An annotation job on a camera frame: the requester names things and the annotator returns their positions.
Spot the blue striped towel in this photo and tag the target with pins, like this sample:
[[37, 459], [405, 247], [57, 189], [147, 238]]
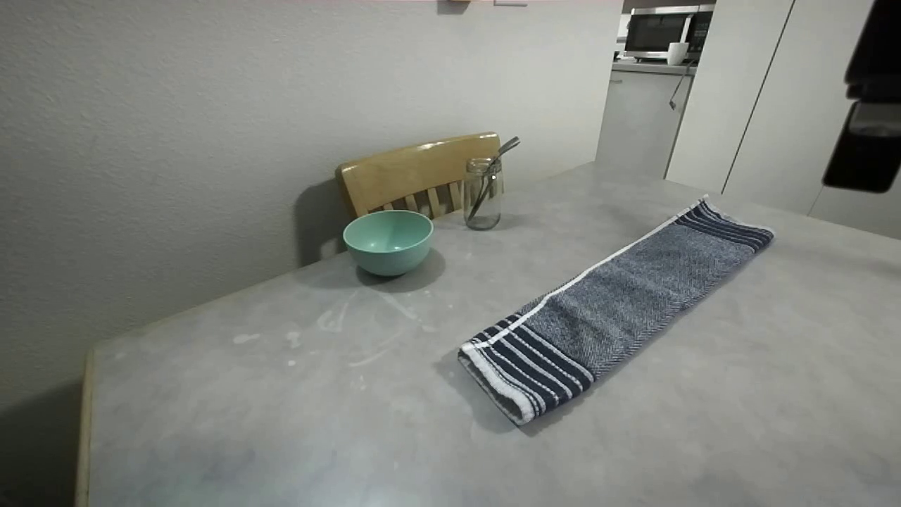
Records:
[[583, 330]]

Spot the teal ceramic bowl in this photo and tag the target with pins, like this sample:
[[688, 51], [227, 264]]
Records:
[[391, 244]]

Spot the clear glass jar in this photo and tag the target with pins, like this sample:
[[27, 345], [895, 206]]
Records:
[[491, 209]]

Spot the metal utensil in jar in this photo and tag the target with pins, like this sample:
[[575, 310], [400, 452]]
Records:
[[491, 172]]

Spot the white cabinet with counter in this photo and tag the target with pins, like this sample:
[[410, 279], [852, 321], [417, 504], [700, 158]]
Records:
[[644, 119]]

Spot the microwave oven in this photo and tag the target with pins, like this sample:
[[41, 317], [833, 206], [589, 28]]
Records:
[[654, 31]]

